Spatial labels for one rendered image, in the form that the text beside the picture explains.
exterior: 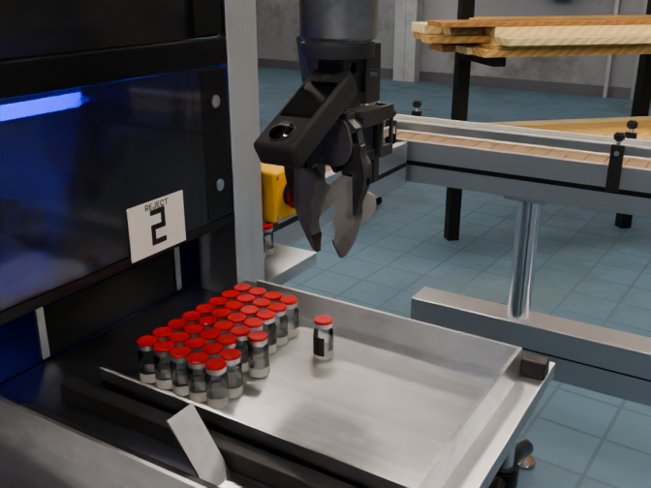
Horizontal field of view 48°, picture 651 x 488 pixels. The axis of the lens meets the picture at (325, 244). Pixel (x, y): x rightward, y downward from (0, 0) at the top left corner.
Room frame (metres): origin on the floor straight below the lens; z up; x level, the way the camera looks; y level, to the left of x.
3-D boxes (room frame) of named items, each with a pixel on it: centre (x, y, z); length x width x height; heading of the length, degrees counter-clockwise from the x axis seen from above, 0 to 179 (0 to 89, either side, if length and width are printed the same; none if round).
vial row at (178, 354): (0.70, 0.10, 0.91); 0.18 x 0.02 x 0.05; 148
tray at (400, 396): (0.65, 0.01, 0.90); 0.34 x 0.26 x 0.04; 58
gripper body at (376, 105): (0.73, -0.02, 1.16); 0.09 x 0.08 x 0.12; 145
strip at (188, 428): (0.48, 0.06, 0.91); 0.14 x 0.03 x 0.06; 59
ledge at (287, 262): (1.01, 0.11, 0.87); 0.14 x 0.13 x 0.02; 59
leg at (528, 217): (1.49, -0.44, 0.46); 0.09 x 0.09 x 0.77; 59
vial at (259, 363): (0.67, 0.07, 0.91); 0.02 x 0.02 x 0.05
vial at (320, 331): (0.71, 0.00, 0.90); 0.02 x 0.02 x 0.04
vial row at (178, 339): (0.72, 0.12, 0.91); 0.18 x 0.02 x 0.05; 148
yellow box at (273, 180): (0.98, 0.08, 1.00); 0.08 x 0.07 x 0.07; 59
